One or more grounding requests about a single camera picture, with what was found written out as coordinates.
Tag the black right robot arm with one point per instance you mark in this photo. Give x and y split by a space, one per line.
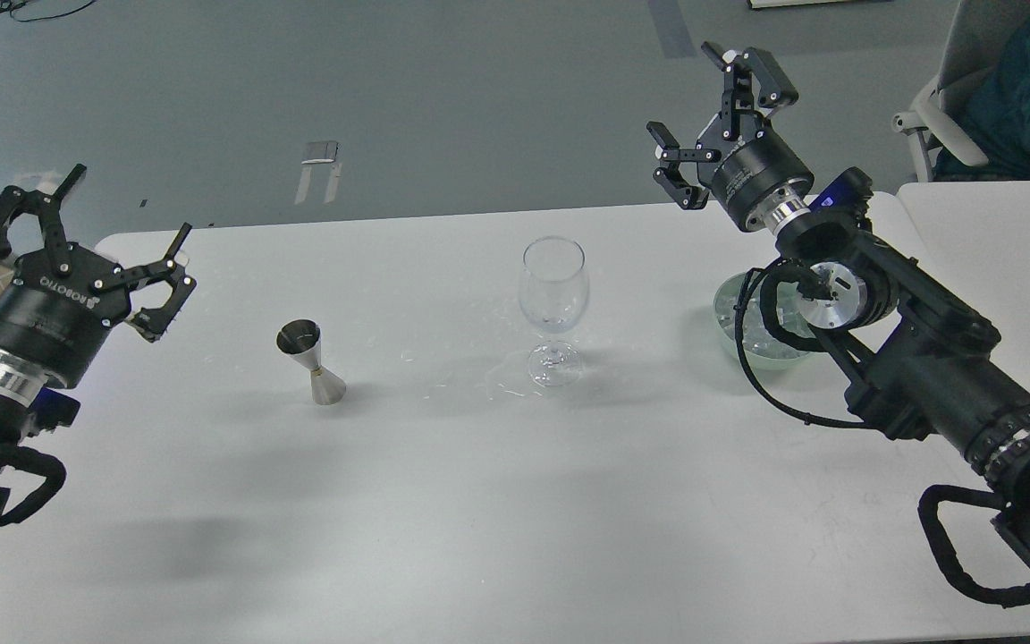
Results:
916 357

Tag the steel double jigger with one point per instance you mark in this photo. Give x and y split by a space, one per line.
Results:
300 339

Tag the clear ice cubes pile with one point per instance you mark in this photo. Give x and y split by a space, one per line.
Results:
734 313

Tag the clear wine glass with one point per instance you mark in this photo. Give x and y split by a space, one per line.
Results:
553 297

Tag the white office chair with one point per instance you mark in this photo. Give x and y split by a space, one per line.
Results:
978 34

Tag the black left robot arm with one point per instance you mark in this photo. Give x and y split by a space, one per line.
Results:
28 406

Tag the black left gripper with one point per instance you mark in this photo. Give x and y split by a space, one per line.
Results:
60 322

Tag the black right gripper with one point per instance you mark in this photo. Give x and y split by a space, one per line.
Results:
746 161

